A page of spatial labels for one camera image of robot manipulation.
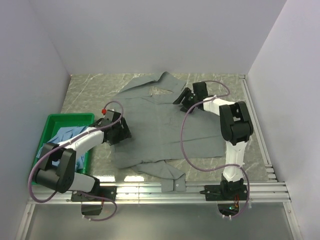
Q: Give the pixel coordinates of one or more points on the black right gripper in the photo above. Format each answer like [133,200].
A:
[187,108]

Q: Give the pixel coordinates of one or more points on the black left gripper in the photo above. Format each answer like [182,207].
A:
[124,132]

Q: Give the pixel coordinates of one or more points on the grey long sleeve shirt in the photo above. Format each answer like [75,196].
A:
[156,126]

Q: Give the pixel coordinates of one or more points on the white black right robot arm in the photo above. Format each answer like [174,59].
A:
[236,128]

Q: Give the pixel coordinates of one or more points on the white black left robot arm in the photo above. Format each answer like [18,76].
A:
[62,179]

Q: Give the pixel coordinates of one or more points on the blue long sleeve shirt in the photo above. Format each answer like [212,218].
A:
[65,153]

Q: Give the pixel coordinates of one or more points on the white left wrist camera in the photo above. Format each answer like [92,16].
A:
[104,111]

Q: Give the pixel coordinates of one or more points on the aluminium mounting rail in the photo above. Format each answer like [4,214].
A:
[151,193]

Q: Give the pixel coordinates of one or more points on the aluminium side rail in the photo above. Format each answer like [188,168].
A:
[259,160]

